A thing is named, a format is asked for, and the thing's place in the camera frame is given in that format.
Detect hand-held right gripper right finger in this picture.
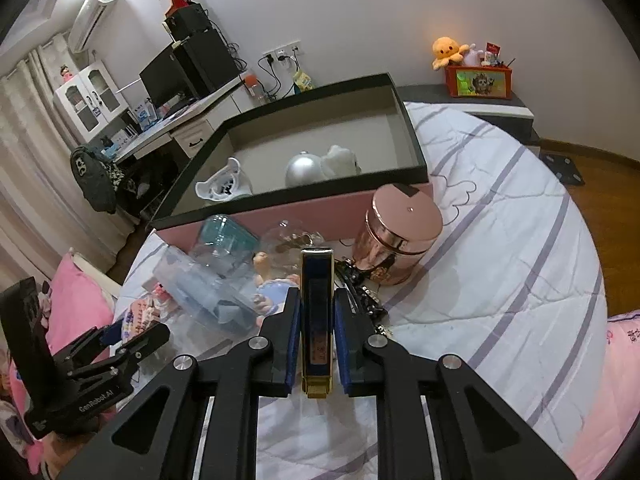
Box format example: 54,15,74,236
334,287,578,480

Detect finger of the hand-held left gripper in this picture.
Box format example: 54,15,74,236
117,320,171,368
52,325,123,366

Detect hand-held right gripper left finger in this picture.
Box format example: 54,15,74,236
57,287,303,480

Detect gold and blue rectangular bottle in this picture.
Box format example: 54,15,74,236
299,247,335,400

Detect baby doll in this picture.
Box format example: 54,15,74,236
250,252,301,328

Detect clear plastic lidded box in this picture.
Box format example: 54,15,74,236
152,247,261,336

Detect teal item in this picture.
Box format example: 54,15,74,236
190,214,261,276

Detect pink storage box black rim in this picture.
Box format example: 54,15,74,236
150,73,435,261

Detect white plastic cup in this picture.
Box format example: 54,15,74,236
195,157,253,201

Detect black hair clip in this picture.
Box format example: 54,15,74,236
335,257,391,321

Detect pink pillow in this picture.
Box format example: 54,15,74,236
10,255,121,476

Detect clear glass bulb ornament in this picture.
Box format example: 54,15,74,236
260,220,326,281

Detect office chair with dark clothing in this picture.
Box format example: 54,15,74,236
70,142,151,216

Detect silver ball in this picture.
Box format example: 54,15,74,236
285,151,326,188

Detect white plush toy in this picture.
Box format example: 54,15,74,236
320,145,362,178

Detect beige curtain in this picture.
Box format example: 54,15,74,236
0,35,141,286

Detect white desk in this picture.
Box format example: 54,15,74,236
100,77,251,161

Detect blue white boxes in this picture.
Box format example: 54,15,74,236
127,102,158,128

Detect white glass door cabinet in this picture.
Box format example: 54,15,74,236
52,59,131,143

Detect orange capped bottle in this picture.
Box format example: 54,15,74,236
243,74,266,106

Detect black monitor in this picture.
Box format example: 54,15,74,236
139,52,193,108

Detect pink printed cloth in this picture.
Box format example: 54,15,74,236
570,310,640,480

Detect grey white bench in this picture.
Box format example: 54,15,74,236
397,82,541,143

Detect black floor scale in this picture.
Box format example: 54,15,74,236
539,147,586,186

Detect black computer tower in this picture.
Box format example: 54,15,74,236
172,27,240,98

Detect red printed storage box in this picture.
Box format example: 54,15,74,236
445,64,513,100

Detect orange octopus plush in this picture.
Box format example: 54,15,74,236
431,36,471,71

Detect white air conditioner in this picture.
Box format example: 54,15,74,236
67,0,118,53

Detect black speaker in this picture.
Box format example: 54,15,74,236
164,4,208,41

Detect cream bed frame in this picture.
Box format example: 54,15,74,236
70,247,123,296

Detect white wall power outlet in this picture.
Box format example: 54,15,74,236
262,40,303,63

